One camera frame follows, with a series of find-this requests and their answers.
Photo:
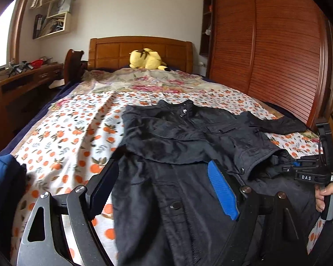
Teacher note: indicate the wooden louvred wardrobe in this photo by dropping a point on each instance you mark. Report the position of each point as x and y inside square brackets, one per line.
[272, 47]

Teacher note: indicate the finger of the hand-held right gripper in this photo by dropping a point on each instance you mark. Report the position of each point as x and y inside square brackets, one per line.
[288, 169]
[295, 163]

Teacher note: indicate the wooden desk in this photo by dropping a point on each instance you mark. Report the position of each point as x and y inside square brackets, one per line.
[19, 88]

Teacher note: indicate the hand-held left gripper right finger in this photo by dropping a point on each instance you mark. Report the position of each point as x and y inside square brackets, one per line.
[222, 191]

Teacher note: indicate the orange print bedsheet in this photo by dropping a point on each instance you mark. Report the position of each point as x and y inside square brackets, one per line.
[72, 133]

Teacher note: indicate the red item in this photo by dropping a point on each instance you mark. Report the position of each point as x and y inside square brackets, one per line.
[36, 63]

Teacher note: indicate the dark wooden chair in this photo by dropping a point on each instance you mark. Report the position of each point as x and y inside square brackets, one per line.
[73, 65]

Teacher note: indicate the floral quilt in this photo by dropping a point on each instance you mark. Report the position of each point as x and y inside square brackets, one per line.
[144, 81]

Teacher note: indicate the person's right hand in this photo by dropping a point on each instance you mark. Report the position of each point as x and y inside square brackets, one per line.
[321, 198]

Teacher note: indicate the yellow plush toy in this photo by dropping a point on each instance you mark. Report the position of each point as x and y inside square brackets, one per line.
[145, 58]

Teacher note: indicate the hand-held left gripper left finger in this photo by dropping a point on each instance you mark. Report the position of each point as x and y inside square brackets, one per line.
[103, 188]

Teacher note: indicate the navy bed sheet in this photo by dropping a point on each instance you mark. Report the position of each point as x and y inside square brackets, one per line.
[34, 108]

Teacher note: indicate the black jacket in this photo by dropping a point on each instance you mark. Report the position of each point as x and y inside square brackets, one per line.
[188, 155]

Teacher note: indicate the white wall shelf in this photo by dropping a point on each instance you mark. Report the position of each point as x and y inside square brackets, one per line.
[54, 15]

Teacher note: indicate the narrow wooden shelf unit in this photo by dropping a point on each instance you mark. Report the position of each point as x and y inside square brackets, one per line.
[206, 27]

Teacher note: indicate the blue cloth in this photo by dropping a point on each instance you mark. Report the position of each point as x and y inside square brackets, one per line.
[4, 199]

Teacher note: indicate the wooden headboard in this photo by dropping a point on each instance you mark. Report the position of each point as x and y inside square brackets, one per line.
[113, 54]

